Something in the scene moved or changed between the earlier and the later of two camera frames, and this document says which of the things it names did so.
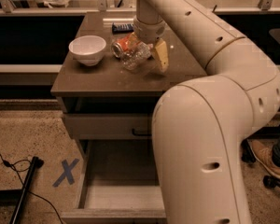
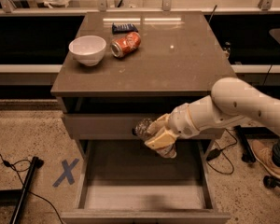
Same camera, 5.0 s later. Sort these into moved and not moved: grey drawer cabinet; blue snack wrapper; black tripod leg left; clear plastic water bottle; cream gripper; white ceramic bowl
Moved: cream gripper; clear plastic water bottle
Not moved: white ceramic bowl; blue snack wrapper; grey drawer cabinet; black tripod leg left
